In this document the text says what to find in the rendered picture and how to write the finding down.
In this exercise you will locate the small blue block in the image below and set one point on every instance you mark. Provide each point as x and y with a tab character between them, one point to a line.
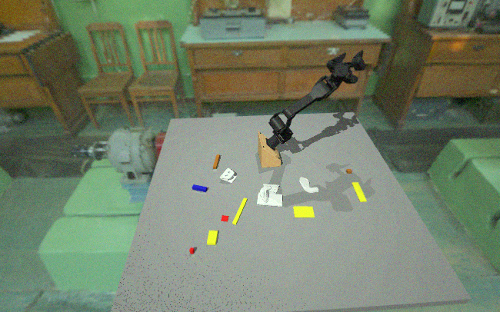
199	188

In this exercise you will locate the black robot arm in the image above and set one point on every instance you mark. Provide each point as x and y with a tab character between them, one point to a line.
320	91

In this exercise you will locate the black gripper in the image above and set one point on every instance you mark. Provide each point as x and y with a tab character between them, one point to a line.
357	62

